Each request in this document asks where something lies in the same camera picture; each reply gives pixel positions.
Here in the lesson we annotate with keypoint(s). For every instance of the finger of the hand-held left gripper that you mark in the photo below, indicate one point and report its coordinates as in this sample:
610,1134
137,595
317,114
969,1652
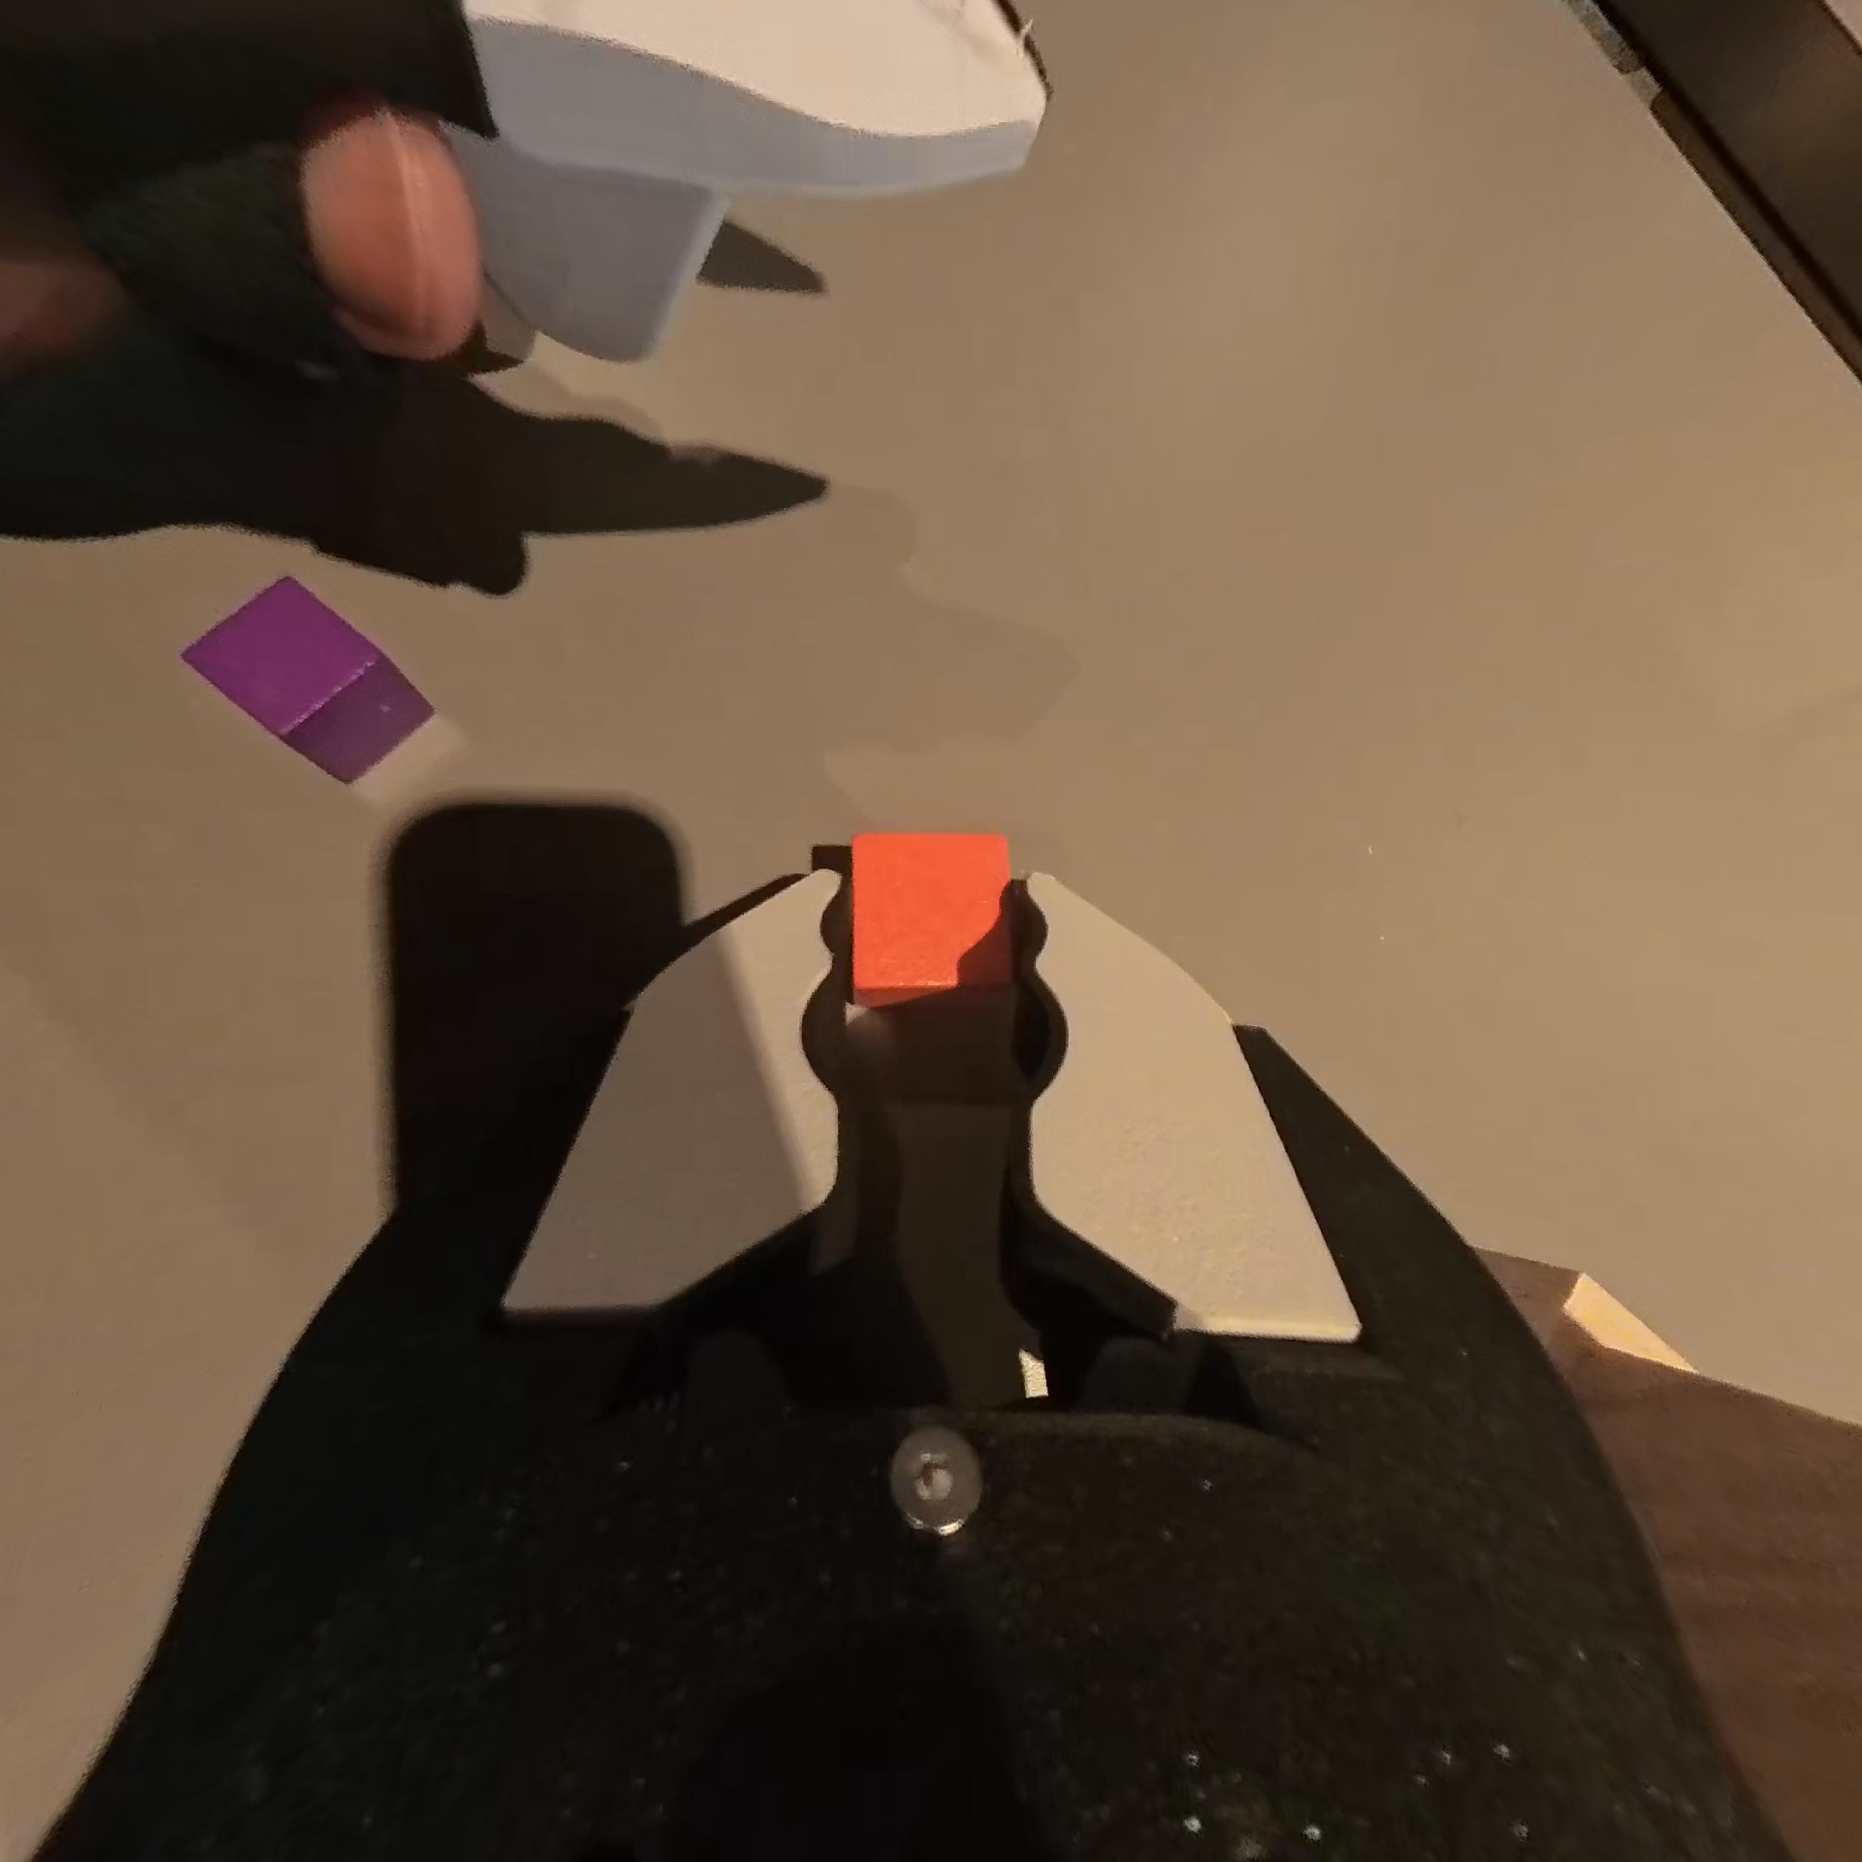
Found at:
758,89

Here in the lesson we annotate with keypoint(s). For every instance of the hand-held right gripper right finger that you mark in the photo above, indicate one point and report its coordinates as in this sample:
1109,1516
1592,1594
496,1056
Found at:
1165,1150

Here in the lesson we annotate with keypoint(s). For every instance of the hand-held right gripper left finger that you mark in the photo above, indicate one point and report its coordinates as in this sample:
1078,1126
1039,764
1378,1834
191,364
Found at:
684,1150

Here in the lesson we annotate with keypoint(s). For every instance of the red wooden cube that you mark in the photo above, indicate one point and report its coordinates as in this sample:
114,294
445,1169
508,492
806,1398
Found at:
917,917

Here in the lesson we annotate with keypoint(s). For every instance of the purple wooden cube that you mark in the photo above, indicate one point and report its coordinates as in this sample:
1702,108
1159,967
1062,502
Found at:
277,663

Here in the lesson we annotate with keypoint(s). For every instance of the large plain wooden cube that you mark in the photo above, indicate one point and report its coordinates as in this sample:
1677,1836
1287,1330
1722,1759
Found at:
1747,1528

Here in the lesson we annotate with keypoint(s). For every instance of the person's left hand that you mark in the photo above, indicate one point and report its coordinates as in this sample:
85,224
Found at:
393,234

